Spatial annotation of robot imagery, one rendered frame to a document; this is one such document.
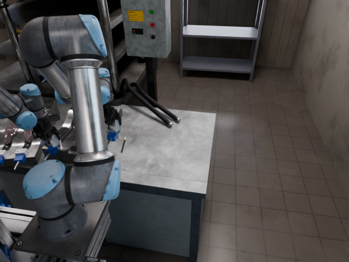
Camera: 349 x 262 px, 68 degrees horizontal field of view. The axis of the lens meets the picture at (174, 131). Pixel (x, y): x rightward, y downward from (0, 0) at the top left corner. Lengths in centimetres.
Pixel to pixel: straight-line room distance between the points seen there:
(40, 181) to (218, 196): 174
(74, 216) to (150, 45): 135
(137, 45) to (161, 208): 113
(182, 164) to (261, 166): 136
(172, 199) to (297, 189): 139
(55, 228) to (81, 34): 57
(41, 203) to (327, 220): 209
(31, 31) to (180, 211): 112
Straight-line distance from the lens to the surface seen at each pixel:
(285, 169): 270
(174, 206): 149
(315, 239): 230
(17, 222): 117
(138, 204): 156
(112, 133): 143
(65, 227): 92
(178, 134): 160
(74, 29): 79
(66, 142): 153
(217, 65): 412
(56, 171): 80
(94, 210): 97
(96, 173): 76
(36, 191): 79
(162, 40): 190
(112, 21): 208
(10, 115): 117
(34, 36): 81
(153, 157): 146
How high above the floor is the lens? 179
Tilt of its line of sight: 37 degrees down
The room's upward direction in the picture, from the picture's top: 1 degrees counter-clockwise
